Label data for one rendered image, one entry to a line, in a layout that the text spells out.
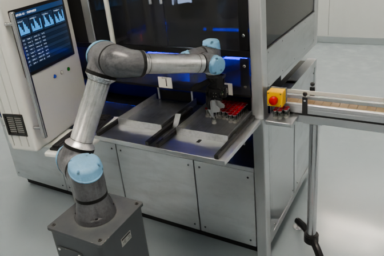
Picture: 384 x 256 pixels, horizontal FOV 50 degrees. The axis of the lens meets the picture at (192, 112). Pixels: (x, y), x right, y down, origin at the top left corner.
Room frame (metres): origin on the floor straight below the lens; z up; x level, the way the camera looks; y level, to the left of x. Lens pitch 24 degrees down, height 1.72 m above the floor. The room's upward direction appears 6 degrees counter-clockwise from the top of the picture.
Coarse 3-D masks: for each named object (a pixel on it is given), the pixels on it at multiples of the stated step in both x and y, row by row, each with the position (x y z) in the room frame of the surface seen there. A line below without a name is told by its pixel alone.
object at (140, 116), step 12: (156, 96) 2.14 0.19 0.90; (132, 108) 1.96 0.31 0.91; (144, 108) 2.02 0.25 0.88; (156, 108) 2.01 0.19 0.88; (168, 108) 1.99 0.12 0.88; (180, 108) 1.97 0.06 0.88; (120, 120) 1.85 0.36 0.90; (132, 120) 1.81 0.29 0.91; (144, 120) 1.87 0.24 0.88; (156, 120) 1.85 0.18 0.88; (168, 120) 1.77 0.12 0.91
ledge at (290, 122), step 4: (272, 116) 1.77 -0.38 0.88; (292, 116) 1.74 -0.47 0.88; (296, 116) 1.74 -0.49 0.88; (268, 120) 1.73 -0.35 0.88; (272, 120) 1.72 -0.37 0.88; (276, 120) 1.72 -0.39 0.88; (280, 120) 1.71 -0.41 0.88; (284, 120) 1.71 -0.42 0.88; (288, 120) 1.71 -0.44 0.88; (292, 120) 1.70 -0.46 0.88; (296, 120) 1.72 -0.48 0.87; (268, 124) 1.72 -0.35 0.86; (272, 124) 1.71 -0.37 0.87; (276, 124) 1.70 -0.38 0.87; (280, 124) 1.69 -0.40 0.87; (284, 124) 1.68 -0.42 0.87; (288, 124) 1.67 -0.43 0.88; (292, 124) 1.66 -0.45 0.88
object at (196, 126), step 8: (200, 112) 1.87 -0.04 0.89; (248, 112) 1.84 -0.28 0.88; (192, 120) 1.80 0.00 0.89; (200, 120) 1.80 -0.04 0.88; (208, 120) 1.79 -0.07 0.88; (224, 120) 1.77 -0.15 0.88; (240, 120) 1.75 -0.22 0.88; (176, 128) 1.68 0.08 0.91; (184, 128) 1.73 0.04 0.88; (192, 128) 1.72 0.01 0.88; (200, 128) 1.71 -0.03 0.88; (208, 128) 1.70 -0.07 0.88; (216, 128) 1.69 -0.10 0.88; (224, 128) 1.69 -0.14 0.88; (232, 128) 1.68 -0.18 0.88; (192, 136) 1.64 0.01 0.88; (200, 136) 1.61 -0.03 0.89; (208, 136) 1.59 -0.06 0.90; (216, 136) 1.57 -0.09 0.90; (224, 136) 1.55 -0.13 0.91
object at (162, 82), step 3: (159, 78) 2.03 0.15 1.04; (162, 78) 2.02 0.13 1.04; (165, 78) 2.01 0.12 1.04; (168, 78) 2.00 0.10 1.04; (159, 81) 2.03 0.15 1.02; (162, 81) 2.02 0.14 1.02; (165, 81) 2.01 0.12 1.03; (168, 81) 2.00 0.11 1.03; (171, 81) 1.99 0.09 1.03; (159, 84) 2.03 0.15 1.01; (162, 84) 2.02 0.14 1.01; (165, 84) 2.01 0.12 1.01; (168, 84) 2.00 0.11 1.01; (171, 84) 1.99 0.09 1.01; (165, 87) 2.01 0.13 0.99; (168, 87) 2.00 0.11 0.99; (171, 87) 1.99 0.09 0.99
